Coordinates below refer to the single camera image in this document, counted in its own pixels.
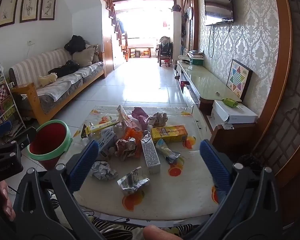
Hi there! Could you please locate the zebra patterned cloth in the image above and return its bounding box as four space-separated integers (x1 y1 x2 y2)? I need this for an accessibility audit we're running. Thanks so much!
50 195 198 240

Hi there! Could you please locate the torn silver wrapper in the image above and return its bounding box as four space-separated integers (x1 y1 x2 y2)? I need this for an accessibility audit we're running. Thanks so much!
117 166 150 196

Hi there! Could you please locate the pink wrapper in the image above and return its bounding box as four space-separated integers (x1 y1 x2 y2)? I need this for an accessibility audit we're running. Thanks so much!
131 107 149 128

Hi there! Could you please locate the large framed plant picture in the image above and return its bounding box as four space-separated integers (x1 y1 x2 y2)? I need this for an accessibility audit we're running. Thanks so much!
0 0 22 29

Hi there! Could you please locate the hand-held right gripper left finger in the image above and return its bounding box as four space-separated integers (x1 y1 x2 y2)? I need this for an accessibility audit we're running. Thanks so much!
14 139 108 240

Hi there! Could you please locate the wooden sofa with striped cover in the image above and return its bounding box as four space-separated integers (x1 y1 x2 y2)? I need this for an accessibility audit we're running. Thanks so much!
9 44 108 125

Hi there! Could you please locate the dark wooden side cabinet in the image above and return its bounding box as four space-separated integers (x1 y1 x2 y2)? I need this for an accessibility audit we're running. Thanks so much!
210 122 258 155

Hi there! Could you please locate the long yellow bear box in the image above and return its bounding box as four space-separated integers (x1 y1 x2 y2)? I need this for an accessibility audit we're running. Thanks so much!
81 120 118 138

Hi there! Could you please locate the red bin with green rim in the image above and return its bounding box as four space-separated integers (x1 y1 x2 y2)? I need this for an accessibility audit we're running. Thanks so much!
27 120 73 168

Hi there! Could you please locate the crumpled grey paper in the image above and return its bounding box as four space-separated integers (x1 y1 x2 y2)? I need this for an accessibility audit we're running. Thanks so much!
147 112 169 128

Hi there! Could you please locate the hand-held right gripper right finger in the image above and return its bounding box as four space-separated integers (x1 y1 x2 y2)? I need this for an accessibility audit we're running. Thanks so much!
187 139 283 240

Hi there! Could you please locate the white blue box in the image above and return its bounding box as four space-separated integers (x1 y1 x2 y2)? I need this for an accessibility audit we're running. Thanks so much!
96 130 118 162

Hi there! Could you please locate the grey patterned carton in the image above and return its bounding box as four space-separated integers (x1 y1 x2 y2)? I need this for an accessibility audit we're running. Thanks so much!
141 136 161 175

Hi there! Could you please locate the fruit print table cover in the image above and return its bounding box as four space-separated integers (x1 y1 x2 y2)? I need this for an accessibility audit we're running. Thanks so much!
72 105 219 220

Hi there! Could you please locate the wooden staircase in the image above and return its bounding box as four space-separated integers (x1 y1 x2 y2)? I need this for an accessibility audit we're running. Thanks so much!
100 0 129 62

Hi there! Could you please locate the crumpled brown foil wrapper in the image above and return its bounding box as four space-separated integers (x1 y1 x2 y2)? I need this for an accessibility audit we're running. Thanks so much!
114 137 137 161

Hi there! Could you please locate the wooden lattice partition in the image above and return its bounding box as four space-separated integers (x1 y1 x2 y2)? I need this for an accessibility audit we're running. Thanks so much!
250 0 300 230

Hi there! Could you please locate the row of picture books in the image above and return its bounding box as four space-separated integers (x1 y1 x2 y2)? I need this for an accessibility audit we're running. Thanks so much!
0 61 17 128

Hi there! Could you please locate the green packet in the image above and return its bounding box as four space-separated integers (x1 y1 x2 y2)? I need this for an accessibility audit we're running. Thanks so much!
222 97 238 108

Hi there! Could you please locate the orange packet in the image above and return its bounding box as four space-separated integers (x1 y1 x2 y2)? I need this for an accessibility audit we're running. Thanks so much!
121 126 150 145

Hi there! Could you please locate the star checkers board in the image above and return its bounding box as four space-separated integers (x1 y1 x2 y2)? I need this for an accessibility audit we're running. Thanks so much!
226 59 253 100

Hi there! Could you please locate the wooden chair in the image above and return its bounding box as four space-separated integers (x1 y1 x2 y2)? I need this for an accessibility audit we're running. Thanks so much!
158 36 174 67

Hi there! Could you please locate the beige cushion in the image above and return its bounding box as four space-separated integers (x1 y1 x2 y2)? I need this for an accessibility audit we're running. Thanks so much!
72 45 96 67

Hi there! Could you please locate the patterned cushion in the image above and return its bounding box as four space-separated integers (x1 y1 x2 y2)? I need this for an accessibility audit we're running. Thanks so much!
91 44 100 63

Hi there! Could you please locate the white cardboard box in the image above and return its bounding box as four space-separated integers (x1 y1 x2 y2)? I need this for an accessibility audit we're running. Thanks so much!
210 100 258 124

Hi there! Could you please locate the silver blue snack packet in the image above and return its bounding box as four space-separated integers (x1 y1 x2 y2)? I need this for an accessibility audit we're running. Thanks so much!
155 138 182 164

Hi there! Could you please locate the black clothing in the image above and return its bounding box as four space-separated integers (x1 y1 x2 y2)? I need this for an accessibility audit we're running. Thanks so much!
48 60 80 78

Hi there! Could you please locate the wall television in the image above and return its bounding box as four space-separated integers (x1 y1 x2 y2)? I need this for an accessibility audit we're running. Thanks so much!
204 0 234 26

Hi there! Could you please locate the white wire book rack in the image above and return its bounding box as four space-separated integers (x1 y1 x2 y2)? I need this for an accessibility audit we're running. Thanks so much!
0 60 25 143

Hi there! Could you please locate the cream biscuit stick box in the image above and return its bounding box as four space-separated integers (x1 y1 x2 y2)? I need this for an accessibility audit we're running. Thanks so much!
116 104 130 130

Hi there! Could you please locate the black bag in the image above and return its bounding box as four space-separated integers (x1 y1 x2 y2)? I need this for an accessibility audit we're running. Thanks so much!
64 34 87 54

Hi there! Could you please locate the yellow orange carton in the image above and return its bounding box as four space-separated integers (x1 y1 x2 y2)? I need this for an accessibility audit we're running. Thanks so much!
151 124 188 144

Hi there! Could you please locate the green box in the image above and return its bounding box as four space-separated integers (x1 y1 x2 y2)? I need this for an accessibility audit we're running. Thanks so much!
190 55 205 65

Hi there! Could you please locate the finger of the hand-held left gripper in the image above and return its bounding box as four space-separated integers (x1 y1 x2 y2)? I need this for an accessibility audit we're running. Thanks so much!
0 121 37 151

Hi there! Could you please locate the person's left hand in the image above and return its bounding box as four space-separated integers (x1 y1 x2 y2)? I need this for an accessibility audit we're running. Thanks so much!
0 180 17 222

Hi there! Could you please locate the person's right hand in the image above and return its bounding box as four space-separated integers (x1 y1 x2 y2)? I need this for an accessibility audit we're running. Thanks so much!
142 225 183 240

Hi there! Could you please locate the cream plush toy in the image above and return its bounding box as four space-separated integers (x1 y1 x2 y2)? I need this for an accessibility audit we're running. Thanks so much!
38 73 58 88

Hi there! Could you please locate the crumpled grey paper ball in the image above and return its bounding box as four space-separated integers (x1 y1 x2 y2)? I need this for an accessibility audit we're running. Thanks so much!
91 160 118 180

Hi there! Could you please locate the long television cabinet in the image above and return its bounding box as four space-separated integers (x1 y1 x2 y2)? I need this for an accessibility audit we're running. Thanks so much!
176 60 243 110

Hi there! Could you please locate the black television cable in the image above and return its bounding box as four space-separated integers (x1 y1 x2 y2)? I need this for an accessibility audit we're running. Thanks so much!
209 26 215 58

